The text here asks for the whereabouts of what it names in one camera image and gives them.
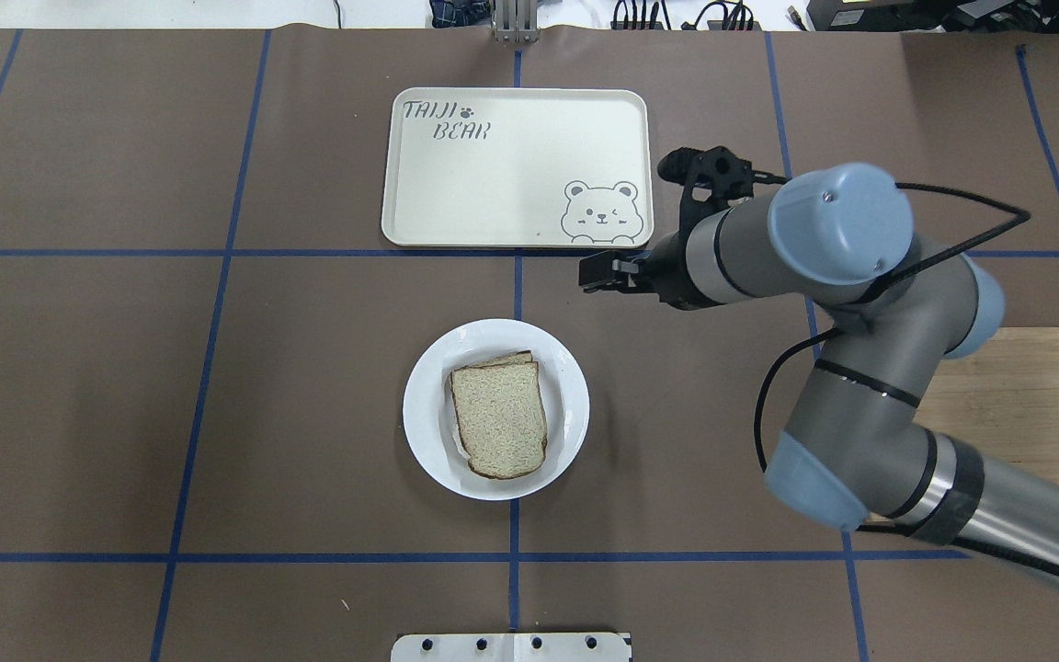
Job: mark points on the bamboo cutting board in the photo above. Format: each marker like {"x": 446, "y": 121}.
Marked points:
{"x": 1003, "y": 399}

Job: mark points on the bread slice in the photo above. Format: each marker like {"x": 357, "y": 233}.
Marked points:
{"x": 501, "y": 418}
{"x": 514, "y": 358}

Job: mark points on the top bread slice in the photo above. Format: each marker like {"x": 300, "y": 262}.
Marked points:
{"x": 501, "y": 418}

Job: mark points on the aluminium frame post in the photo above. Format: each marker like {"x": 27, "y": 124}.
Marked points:
{"x": 515, "y": 21}

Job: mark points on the bottom bread slice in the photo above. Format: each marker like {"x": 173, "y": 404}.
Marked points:
{"x": 514, "y": 358}

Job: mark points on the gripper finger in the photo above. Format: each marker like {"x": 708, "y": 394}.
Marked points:
{"x": 620, "y": 284}

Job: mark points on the white camera mast base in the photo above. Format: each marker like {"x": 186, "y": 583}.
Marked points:
{"x": 557, "y": 646}

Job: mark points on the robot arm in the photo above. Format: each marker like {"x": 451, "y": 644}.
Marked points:
{"x": 852, "y": 455}

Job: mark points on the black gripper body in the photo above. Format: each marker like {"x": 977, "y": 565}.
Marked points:
{"x": 666, "y": 272}

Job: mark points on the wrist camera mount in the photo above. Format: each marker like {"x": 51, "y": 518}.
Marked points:
{"x": 710, "y": 179}

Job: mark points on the white round plate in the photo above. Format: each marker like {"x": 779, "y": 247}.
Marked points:
{"x": 429, "y": 420}

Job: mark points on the cream bear serving tray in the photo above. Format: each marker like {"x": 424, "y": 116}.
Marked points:
{"x": 518, "y": 168}

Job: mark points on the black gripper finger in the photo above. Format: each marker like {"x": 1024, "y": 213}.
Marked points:
{"x": 609, "y": 266}

